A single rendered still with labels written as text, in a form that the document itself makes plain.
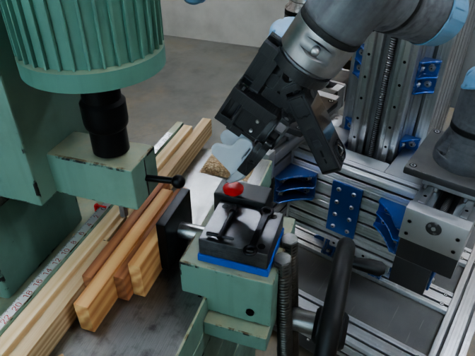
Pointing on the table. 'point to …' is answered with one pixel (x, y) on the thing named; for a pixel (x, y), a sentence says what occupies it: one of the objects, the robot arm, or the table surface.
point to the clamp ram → (176, 228)
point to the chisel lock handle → (167, 180)
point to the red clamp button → (233, 188)
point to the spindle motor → (85, 43)
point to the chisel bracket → (102, 171)
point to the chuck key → (225, 225)
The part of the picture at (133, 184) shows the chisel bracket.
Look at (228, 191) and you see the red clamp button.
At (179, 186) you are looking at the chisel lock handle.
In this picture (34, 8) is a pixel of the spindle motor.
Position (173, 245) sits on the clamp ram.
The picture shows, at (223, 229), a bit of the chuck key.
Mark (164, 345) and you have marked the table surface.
